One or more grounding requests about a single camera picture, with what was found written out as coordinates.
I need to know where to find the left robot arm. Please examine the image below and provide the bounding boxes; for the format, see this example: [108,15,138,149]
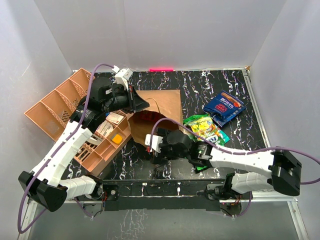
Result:
[18,77,150,212]

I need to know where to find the yellow sticky note pad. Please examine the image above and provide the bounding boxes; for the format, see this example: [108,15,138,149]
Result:
[111,133,123,145]

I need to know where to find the blue white snack packet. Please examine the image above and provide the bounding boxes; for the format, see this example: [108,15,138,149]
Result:
[211,109,243,127]

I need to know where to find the orange desk organizer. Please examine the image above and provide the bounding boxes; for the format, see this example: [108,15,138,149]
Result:
[24,68,132,176]

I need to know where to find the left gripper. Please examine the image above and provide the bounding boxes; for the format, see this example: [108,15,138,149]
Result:
[102,84,150,114]

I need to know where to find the green mango candy bag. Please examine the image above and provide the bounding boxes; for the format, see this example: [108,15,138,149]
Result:
[183,115,223,142]

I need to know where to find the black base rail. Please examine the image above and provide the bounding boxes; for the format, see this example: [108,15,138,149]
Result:
[74,178,251,212]

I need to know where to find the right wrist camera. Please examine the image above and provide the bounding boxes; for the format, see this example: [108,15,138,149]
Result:
[144,134,163,153]

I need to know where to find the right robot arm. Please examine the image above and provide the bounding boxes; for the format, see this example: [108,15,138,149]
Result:
[145,130,302,200]

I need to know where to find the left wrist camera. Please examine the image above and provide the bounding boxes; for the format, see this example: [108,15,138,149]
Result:
[112,65,133,91]

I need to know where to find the brown paper bag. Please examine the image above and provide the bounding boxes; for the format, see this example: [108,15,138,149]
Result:
[127,89,183,146]

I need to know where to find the red green snack bag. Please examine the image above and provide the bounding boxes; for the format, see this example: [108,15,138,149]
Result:
[193,164,209,174]

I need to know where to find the card packs in organizer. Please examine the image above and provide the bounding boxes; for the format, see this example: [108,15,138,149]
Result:
[87,111,126,146]

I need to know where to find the red pink snack packet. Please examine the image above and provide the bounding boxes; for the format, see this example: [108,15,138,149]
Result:
[139,110,161,122]

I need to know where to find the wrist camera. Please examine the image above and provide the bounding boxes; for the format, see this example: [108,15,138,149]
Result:
[144,134,163,153]
[112,65,133,91]

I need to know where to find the dark blue snack bag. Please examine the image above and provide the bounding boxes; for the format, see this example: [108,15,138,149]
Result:
[203,90,246,117]

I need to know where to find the green yellow chips bag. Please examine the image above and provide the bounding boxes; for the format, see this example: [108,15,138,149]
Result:
[183,114,216,139]

